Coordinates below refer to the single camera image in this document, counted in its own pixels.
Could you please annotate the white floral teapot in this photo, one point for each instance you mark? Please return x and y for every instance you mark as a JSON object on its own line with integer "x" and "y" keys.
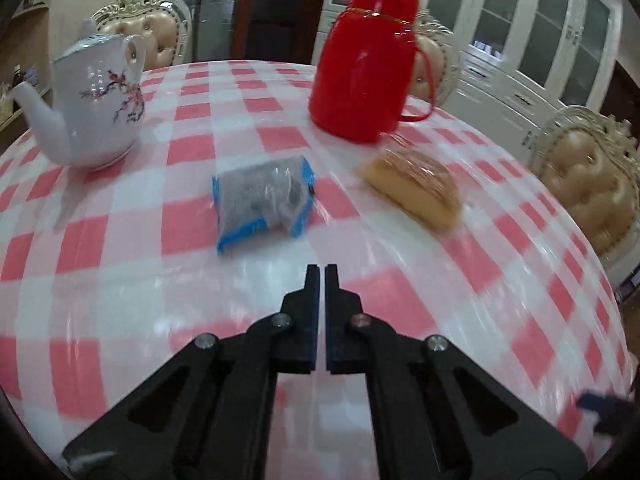
{"x": 90, "y": 110}

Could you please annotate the bun in clear packet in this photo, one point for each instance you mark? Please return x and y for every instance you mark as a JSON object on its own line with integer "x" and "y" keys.
{"x": 415, "y": 190}

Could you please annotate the dark cake packet blue edges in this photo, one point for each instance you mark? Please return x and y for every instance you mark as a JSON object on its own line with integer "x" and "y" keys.
{"x": 265, "y": 200}

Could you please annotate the brown glass door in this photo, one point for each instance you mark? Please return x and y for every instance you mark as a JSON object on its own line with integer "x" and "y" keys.
{"x": 260, "y": 10}

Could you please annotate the wooden corner shelf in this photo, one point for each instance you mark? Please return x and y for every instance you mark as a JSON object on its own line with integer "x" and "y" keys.
{"x": 25, "y": 35}

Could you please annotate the white glass-door cabinet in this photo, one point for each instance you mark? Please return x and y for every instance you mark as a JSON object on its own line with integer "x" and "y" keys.
{"x": 525, "y": 35}

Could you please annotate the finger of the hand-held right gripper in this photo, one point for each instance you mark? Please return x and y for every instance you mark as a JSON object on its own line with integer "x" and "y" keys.
{"x": 612, "y": 415}

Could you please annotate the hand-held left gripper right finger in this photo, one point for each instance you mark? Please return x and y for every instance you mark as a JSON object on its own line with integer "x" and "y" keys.
{"x": 342, "y": 340}

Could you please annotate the cream tufted ornate chair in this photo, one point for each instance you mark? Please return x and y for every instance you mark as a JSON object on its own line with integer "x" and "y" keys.
{"x": 435, "y": 65}
{"x": 150, "y": 30}
{"x": 590, "y": 185}

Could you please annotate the red thermos jug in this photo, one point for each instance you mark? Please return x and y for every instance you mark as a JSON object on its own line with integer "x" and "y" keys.
{"x": 365, "y": 70}

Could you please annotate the pink white checked tablecloth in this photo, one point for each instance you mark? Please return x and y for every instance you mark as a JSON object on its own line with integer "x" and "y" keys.
{"x": 250, "y": 125}

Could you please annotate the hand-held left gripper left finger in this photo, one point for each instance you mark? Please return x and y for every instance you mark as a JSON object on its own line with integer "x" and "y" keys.
{"x": 300, "y": 340}

